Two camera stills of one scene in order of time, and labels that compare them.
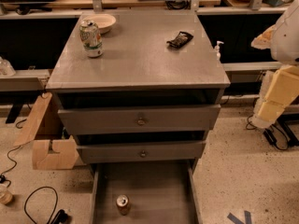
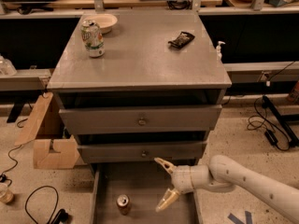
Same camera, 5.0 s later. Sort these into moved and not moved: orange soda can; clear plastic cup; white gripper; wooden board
Moved: white gripper
Not moved: orange soda can; clear plastic cup; wooden board
